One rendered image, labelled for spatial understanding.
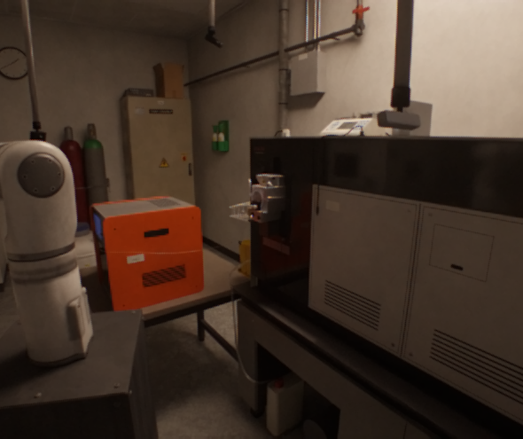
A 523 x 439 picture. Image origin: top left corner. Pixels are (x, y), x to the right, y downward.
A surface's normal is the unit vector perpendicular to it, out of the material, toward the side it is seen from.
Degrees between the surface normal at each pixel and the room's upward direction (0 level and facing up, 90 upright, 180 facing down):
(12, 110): 90
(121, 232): 90
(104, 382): 0
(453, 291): 90
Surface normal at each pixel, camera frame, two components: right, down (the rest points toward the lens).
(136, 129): 0.58, 0.19
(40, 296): 0.35, 0.22
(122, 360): 0.00, -0.97
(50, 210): 0.84, 0.17
